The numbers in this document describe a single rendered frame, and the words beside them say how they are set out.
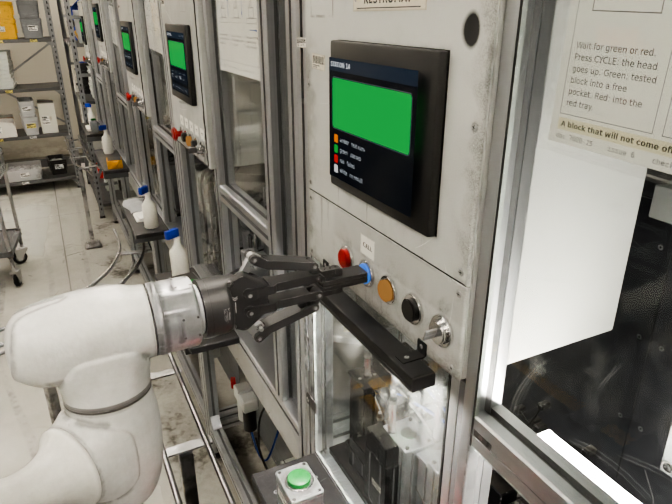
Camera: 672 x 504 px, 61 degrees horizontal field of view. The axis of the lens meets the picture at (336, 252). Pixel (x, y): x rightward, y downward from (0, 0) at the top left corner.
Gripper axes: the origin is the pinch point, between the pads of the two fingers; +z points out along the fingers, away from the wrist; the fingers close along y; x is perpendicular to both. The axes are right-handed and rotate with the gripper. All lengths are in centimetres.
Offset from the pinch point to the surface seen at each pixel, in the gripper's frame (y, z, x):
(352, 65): 28.3, 1.9, 0.8
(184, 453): -63, -18, 47
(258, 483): -51, -8, 19
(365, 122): 21.9, 1.9, -2.8
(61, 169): -123, -29, 607
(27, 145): -114, -59, 708
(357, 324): -5.4, 0.4, -4.2
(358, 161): 16.7, 1.9, -1.1
